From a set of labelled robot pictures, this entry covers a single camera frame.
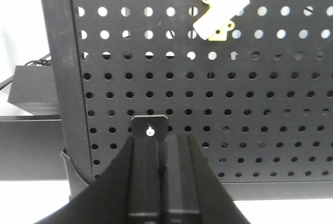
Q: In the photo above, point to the black perforated pegboard panel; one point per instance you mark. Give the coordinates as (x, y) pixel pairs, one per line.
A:
(259, 104)

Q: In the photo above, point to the left black pegboard clamp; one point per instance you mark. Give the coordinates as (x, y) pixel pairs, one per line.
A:
(152, 127)

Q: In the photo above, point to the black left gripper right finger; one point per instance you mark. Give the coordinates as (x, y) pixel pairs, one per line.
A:
(179, 189)

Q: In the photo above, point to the yellow white rotary knob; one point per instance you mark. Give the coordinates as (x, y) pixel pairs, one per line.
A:
(216, 22)

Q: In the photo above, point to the black electronics box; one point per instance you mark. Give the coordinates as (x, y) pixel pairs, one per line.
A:
(33, 90)

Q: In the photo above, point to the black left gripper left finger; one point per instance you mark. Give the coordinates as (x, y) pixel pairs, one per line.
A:
(143, 205)

